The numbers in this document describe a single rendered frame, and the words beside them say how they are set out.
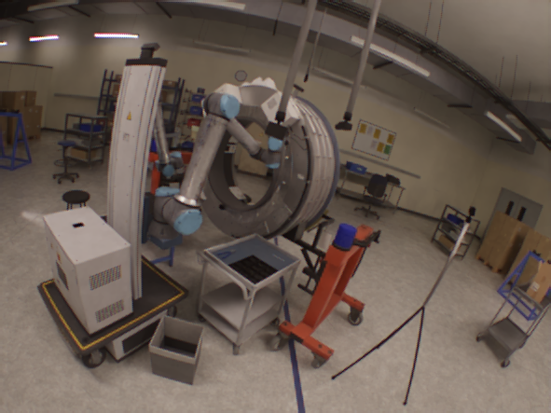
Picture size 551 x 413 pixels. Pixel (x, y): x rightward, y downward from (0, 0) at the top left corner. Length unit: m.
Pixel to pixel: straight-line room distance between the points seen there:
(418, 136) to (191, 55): 7.36
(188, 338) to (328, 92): 7.03
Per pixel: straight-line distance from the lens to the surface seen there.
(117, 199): 1.65
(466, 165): 10.71
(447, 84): 6.53
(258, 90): 2.26
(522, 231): 7.61
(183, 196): 1.31
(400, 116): 8.60
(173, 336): 1.87
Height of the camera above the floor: 1.59
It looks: 18 degrees down
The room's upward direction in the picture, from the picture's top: 16 degrees clockwise
